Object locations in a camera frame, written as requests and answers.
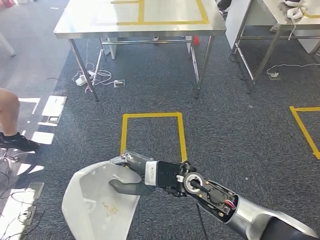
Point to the metal floor socket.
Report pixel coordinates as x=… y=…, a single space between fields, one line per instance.
x=119 y=83
x=274 y=76

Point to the small red object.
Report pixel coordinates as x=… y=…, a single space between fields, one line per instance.
x=196 y=40

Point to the steel table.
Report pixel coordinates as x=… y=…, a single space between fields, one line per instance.
x=275 y=16

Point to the steel workbench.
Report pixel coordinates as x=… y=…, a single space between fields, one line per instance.
x=112 y=30

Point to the white power strip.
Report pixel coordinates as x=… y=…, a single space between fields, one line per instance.
x=84 y=78

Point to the white plastic shell part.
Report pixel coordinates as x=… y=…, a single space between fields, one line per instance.
x=95 y=205

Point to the metal floor outlet plate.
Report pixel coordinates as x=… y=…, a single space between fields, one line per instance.
x=53 y=119

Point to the person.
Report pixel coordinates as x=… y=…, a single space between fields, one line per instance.
x=10 y=112

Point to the yellow tape table marking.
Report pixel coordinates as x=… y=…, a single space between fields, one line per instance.
x=311 y=15

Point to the white cabinet panel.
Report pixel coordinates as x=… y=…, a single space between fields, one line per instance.
x=237 y=20

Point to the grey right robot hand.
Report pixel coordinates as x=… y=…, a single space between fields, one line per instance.
x=135 y=189

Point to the yellow floor tape square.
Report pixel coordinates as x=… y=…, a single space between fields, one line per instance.
x=303 y=129
x=124 y=132

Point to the white controller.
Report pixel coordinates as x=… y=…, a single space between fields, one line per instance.
x=296 y=13

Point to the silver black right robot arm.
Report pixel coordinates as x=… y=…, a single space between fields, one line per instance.
x=250 y=215

